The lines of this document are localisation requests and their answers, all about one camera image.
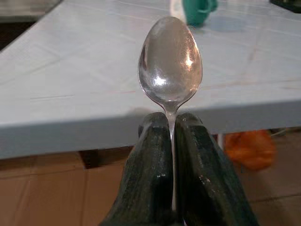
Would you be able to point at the white table leg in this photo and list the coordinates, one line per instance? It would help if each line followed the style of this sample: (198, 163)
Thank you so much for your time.
(220, 141)

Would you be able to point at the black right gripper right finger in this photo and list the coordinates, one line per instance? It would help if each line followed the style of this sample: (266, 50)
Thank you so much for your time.
(207, 179)

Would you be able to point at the orange plastic bag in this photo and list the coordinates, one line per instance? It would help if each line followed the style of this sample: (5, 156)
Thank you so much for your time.
(250, 150)

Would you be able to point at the silver metal spoon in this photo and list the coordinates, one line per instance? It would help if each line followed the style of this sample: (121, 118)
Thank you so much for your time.
(170, 63)

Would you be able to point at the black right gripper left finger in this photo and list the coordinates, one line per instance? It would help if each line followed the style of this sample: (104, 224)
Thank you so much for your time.
(145, 169)

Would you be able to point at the green ceramic mug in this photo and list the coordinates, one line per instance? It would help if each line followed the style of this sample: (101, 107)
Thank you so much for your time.
(200, 10)

